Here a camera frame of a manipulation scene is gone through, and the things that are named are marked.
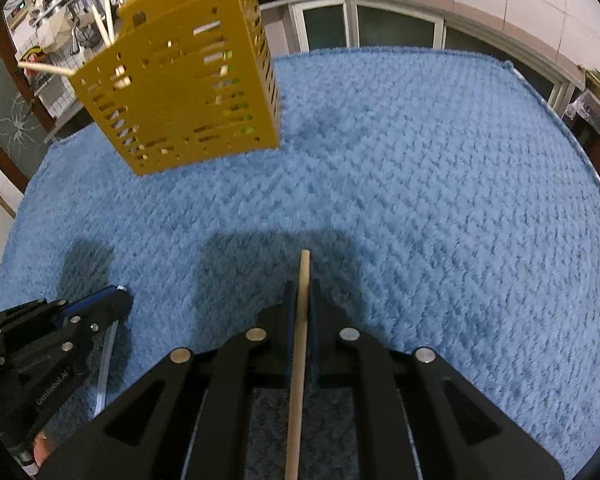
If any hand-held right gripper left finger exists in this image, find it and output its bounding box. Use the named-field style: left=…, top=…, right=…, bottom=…
left=37, top=281, right=301, bottom=480

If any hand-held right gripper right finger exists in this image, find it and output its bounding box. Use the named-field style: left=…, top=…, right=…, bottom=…
left=308, top=279, right=564, bottom=480

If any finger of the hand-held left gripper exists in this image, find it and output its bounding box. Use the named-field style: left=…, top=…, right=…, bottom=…
left=0, top=285, right=127, bottom=342
left=54, top=290, right=135, bottom=357

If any yellow perforated utensil holder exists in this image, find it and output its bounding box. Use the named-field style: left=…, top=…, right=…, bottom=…
left=69, top=0, right=284, bottom=177

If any person's left hand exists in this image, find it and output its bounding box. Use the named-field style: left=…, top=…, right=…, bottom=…
left=27, top=432, right=56, bottom=469

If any blue fluffy towel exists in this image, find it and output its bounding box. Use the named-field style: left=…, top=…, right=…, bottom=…
left=0, top=46, right=600, bottom=480

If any brown door with cracked glass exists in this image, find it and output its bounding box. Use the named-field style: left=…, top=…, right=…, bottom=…
left=0, top=10, right=56, bottom=196

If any white cloth bag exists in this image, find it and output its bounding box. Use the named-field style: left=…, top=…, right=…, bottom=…
left=35, top=12, right=78, bottom=43

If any glass cabinet door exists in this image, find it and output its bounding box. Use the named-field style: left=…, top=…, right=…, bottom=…
left=294, top=2, right=349, bottom=54
left=445, top=25, right=567, bottom=107
left=352, top=2, right=444, bottom=52

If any kitchen counter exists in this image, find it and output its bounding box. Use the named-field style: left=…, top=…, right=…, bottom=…
left=257, top=0, right=590, bottom=92

